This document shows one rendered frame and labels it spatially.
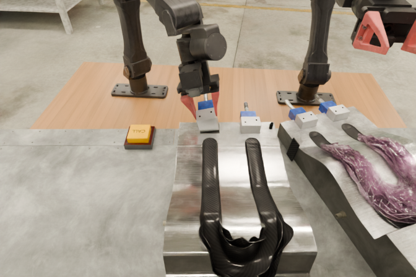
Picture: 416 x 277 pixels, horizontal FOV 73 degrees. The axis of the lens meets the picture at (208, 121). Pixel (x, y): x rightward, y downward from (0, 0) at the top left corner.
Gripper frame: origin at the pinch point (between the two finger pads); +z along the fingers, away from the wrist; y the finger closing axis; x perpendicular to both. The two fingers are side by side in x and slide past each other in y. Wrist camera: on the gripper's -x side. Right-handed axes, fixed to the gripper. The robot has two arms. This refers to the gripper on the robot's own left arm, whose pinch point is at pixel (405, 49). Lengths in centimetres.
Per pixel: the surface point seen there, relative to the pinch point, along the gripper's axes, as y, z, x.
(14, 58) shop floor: -244, -187, 126
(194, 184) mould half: -34.3, 8.0, 30.6
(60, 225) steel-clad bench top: -65, 16, 39
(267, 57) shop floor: 11, -211, 127
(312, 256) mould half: -12.1, 23.2, 26.4
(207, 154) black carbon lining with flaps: -32.2, -1.3, 31.2
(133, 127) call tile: -55, -14, 36
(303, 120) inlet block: -6.3, -16.0, 31.6
